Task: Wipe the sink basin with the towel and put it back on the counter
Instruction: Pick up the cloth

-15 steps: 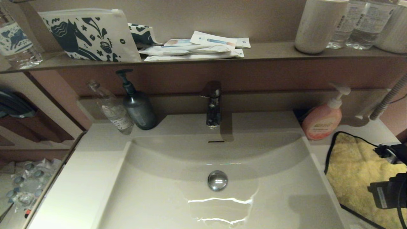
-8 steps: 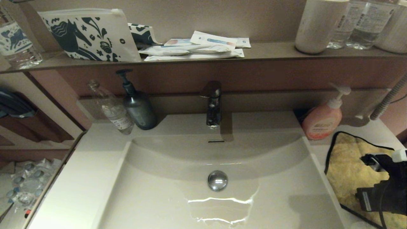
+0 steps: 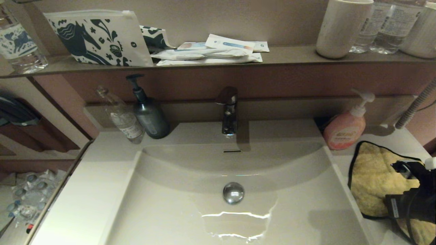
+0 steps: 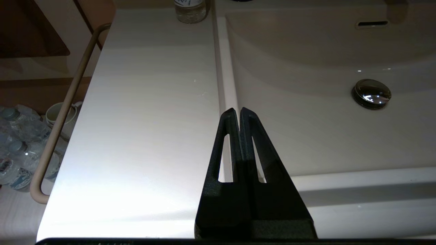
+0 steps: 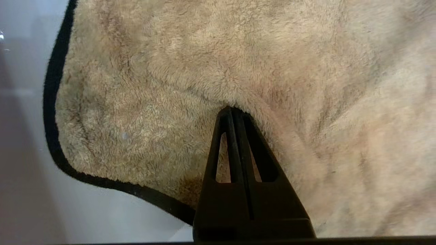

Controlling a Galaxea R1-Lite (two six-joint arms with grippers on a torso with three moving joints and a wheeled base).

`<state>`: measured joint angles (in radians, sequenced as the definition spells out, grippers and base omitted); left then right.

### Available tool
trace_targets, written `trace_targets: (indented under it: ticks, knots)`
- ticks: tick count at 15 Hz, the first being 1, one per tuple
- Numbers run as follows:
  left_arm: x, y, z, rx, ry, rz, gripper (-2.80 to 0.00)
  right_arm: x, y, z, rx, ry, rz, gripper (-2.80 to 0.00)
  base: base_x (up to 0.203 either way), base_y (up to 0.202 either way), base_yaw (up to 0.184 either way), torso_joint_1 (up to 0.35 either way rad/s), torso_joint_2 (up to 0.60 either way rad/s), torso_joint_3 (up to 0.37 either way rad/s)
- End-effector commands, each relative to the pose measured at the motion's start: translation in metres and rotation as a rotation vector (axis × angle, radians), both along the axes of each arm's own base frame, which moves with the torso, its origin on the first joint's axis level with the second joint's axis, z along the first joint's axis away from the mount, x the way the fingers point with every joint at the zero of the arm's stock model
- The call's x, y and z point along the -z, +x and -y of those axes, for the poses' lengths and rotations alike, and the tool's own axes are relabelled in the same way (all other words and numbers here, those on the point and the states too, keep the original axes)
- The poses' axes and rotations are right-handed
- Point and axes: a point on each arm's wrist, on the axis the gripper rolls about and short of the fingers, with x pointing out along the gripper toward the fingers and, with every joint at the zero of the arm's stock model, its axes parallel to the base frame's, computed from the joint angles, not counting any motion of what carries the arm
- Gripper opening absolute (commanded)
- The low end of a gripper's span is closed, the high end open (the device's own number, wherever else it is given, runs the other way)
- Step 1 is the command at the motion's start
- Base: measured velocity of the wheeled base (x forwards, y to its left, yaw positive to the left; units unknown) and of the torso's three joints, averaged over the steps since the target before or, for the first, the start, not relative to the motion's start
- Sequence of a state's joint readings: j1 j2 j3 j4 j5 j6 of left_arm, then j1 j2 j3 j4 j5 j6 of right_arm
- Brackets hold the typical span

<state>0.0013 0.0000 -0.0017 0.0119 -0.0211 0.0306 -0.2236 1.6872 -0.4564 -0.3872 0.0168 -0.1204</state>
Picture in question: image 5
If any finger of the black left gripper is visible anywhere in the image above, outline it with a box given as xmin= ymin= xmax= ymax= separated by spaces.
xmin=193 ymin=106 xmax=253 ymax=239
xmin=235 ymin=108 xmax=315 ymax=239

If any yellow cloth with black trim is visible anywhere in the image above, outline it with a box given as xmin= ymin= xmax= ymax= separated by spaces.
xmin=43 ymin=0 xmax=436 ymax=239

